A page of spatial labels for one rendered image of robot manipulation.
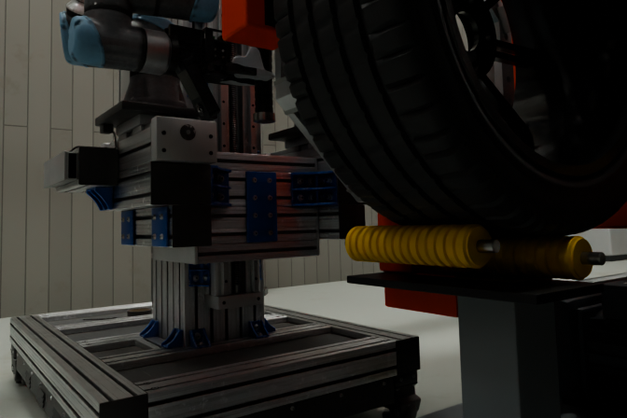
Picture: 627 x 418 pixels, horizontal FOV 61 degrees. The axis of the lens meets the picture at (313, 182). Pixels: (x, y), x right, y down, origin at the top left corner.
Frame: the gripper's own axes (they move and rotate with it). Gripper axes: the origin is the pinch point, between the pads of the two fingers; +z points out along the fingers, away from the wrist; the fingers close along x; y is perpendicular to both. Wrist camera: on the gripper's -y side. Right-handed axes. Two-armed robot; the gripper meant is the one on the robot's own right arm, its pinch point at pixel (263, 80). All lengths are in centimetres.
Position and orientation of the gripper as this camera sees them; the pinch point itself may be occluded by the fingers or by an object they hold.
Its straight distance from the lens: 107.8
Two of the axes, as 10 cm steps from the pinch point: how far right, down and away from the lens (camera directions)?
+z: 8.1, 0.2, 5.8
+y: -0.3, -10.0, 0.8
